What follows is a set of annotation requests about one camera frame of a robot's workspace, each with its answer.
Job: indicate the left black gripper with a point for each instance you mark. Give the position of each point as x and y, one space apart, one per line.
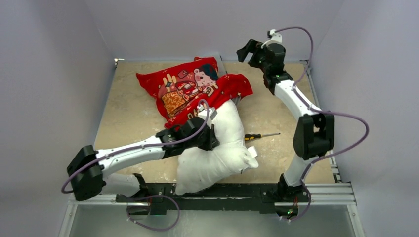
212 141

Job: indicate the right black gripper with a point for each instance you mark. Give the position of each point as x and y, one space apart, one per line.
255 55

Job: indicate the white pillow insert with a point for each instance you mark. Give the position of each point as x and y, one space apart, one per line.
199 169

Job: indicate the red printed pillowcase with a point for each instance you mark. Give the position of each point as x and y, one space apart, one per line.
177 90

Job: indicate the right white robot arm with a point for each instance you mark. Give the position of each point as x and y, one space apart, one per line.
314 132

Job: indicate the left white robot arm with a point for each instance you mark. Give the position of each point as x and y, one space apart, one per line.
90 170

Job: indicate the yellow black screwdriver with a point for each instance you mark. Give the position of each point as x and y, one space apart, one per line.
249 137

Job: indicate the clear plastic organizer box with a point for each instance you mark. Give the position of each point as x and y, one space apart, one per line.
221 68

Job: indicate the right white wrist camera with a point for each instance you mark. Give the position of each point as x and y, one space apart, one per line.
274 37

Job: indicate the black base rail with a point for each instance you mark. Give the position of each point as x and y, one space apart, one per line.
265 198

